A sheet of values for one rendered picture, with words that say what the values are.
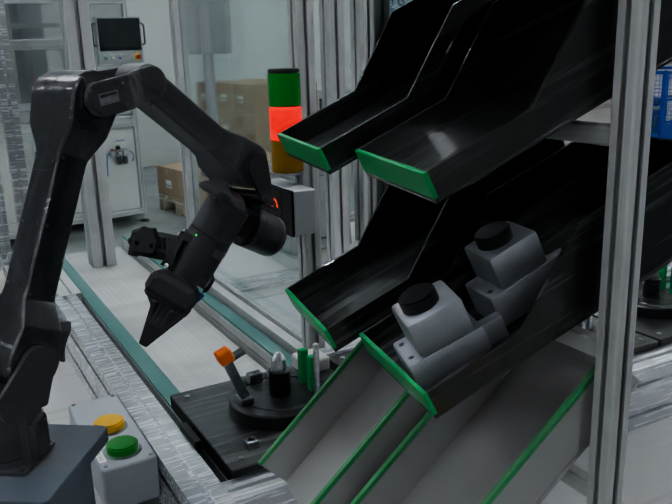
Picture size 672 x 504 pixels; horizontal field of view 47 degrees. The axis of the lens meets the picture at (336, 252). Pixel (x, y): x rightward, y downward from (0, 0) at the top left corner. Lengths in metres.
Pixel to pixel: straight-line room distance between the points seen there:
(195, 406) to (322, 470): 0.32
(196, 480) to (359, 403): 0.24
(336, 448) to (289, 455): 0.06
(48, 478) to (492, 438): 0.42
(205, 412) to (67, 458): 0.30
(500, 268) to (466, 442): 0.20
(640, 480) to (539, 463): 0.55
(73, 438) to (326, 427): 0.27
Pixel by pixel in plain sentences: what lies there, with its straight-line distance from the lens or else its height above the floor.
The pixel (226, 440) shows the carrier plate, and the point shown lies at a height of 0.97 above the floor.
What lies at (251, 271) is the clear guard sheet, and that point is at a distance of 1.50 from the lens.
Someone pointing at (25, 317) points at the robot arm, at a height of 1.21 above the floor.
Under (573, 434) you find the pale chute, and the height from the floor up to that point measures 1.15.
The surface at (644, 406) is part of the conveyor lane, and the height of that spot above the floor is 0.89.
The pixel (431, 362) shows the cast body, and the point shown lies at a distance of 0.59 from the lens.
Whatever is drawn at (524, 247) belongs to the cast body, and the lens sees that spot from 0.62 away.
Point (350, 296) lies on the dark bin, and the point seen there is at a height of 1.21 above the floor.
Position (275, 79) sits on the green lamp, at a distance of 1.18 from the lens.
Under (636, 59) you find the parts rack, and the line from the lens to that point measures 0.56.
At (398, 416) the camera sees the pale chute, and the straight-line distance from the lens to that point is 0.74.
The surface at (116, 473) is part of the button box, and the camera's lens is 1.02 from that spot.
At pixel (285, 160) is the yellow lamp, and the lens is 1.19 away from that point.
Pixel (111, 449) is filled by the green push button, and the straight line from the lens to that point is 1.04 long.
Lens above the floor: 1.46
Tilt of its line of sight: 15 degrees down
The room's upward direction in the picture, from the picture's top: 2 degrees counter-clockwise
